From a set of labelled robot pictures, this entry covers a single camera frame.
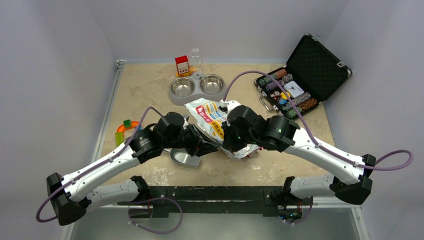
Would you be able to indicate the orange toy arch with blocks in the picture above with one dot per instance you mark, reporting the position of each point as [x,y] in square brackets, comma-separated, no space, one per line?
[128,125]

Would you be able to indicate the clear water bottle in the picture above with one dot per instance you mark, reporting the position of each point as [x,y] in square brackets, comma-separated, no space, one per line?
[196,61]

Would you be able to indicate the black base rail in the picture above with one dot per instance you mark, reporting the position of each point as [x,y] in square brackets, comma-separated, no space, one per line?
[267,201]

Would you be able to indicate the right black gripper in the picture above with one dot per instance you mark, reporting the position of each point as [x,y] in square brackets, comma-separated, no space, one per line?
[229,142]

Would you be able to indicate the grey double pet bowl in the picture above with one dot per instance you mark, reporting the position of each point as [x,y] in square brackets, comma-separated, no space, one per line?
[183,90]

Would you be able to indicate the pet food bag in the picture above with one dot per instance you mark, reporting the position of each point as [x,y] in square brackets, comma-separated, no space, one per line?
[209,118]

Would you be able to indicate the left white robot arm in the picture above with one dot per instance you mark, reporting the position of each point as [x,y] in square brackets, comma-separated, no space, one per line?
[74,194]

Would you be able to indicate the red toy block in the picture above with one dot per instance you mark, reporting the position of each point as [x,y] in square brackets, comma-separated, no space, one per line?
[183,68]

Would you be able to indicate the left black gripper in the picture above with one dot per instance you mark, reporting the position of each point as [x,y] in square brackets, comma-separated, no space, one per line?
[195,148]

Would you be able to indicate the black poker chip case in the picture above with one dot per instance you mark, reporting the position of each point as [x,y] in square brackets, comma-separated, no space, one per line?
[310,76]

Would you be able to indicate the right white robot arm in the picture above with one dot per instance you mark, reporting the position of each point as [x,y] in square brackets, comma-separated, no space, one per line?
[348,177]

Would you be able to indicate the silver metal scoop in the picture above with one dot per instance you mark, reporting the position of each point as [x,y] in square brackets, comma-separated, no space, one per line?
[181,157]

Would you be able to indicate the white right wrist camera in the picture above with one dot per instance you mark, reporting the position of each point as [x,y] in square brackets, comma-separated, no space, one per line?
[228,106]

